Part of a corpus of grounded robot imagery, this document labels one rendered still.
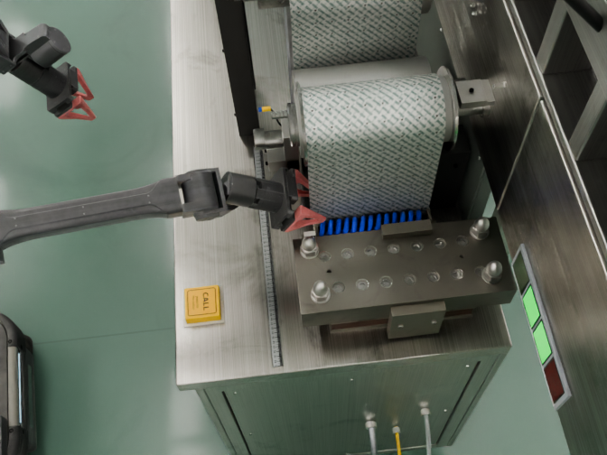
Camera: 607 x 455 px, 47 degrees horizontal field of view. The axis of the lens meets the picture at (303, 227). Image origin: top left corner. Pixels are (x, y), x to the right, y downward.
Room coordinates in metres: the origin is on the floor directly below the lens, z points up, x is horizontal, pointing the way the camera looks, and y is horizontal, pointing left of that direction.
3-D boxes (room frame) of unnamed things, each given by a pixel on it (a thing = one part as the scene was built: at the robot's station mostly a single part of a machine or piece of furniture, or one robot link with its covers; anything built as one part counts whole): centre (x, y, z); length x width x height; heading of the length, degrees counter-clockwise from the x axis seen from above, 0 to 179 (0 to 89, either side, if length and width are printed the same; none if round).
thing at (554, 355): (0.40, -0.35, 1.18); 0.25 x 0.01 x 0.07; 3
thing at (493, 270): (0.57, -0.34, 1.05); 0.04 x 0.04 x 0.04
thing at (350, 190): (0.72, -0.13, 1.11); 0.23 x 0.01 x 0.18; 93
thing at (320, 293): (0.55, -0.02, 1.05); 0.04 x 0.04 x 0.04
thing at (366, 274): (0.60, -0.18, 1.00); 0.40 x 0.16 x 0.06; 93
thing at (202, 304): (0.61, 0.22, 0.91); 0.07 x 0.07 x 0.02; 3
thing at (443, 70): (0.79, -0.26, 1.25); 0.15 x 0.01 x 0.15; 3
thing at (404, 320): (0.51, -0.20, 0.96); 0.10 x 0.03 x 0.11; 93
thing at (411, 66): (0.90, -0.13, 1.17); 0.26 x 0.12 x 0.12; 93
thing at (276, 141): (0.81, 0.03, 1.05); 0.06 x 0.05 x 0.31; 93
